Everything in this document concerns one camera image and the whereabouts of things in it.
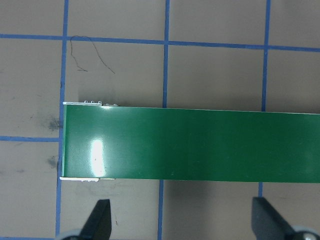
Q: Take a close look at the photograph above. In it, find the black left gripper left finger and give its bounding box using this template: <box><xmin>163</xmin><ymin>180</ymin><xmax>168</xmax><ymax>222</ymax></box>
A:
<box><xmin>79</xmin><ymin>199</ymin><xmax>111</xmax><ymax>240</ymax></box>

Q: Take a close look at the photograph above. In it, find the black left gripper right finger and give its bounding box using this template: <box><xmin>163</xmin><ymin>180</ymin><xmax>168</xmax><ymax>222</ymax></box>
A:
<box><xmin>251</xmin><ymin>197</ymin><xmax>295</xmax><ymax>240</ymax></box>

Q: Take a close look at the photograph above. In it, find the green conveyor belt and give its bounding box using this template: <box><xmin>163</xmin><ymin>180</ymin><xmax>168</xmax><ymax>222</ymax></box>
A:
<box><xmin>61</xmin><ymin>104</ymin><xmax>320</xmax><ymax>183</ymax></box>

